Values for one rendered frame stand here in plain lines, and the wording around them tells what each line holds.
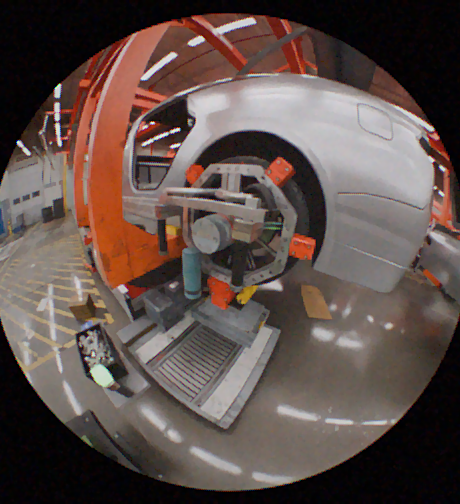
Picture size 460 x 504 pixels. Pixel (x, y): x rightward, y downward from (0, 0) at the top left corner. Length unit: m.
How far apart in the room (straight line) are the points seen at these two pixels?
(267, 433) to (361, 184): 1.28
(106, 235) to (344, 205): 1.02
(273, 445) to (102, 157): 1.63
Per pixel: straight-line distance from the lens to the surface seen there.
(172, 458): 1.08
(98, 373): 0.46
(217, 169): 0.66
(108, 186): 0.76
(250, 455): 1.07
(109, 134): 0.80
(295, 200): 0.62
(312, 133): 0.69
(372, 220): 0.69
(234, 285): 0.43
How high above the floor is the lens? 1.03
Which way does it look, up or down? 25 degrees down
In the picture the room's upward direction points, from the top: 6 degrees clockwise
